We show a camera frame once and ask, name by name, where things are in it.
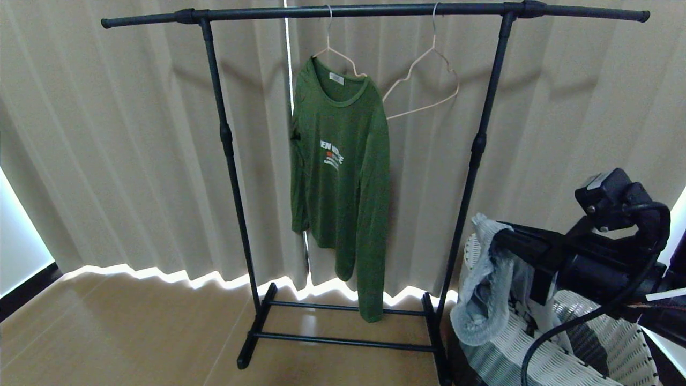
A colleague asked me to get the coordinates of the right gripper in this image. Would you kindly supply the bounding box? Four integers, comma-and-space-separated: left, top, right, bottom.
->
528, 236, 669, 307

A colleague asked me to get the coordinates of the pale blue-grey garment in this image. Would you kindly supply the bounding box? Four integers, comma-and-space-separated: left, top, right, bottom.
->
450, 213, 574, 354

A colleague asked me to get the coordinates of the green printed T-shirt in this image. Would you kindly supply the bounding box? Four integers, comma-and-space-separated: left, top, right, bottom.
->
290, 56, 391, 323

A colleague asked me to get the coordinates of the pink clothes hanger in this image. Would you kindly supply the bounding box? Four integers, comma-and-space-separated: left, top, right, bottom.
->
312, 4, 368, 79
382, 3, 460, 120

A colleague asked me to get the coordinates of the white laundry basket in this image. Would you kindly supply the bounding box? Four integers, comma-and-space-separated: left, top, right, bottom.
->
448, 233, 660, 386

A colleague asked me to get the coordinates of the black clothes rack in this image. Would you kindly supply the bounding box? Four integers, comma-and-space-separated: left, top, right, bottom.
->
101, 0, 651, 384

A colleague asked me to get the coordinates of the beige curtain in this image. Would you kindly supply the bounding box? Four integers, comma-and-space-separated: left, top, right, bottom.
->
0, 0, 686, 311

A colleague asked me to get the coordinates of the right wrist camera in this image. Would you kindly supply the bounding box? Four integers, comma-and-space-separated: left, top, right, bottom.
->
568, 168, 670, 254

